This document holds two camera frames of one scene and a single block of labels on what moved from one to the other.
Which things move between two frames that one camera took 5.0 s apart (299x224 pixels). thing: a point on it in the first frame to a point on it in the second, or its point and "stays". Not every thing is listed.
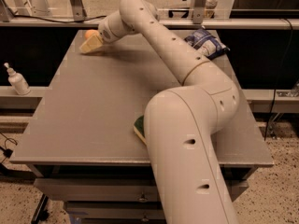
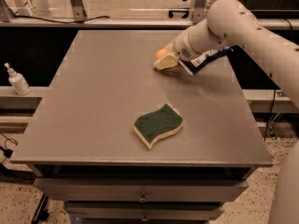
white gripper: [106, 33] to [183, 49]
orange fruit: [91, 33] to [161, 52]
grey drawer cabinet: [79, 146] stays
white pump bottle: [18, 80] stays
